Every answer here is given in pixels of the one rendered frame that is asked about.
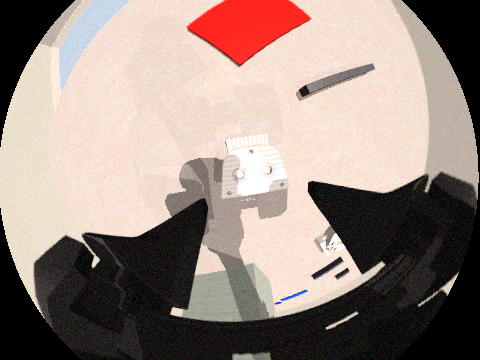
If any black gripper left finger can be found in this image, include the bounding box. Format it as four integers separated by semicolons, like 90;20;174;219
81;199;208;309

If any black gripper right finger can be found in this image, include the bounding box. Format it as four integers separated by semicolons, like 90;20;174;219
308;175;428;275

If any red flat plate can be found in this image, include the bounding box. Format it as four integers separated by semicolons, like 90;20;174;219
187;0;311;65

